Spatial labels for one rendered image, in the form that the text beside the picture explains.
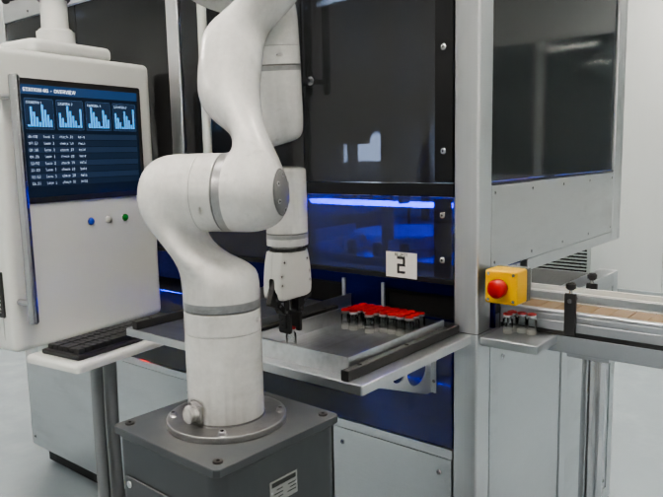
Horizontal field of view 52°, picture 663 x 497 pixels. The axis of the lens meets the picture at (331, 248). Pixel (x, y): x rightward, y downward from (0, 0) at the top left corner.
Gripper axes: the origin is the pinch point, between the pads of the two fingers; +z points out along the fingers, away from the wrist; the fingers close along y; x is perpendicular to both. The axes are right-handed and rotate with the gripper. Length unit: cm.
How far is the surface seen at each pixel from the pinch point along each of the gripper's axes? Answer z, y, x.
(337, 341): 5.8, -9.5, 4.7
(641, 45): -108, -492, -65
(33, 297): -1, 20, -66
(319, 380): 6.7, 9.4, 15.3
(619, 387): 97, -268, -10
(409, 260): -8.9, -30.7, 9.5
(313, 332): 5.9, -12.0, -4.3
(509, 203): -21, -47, 26
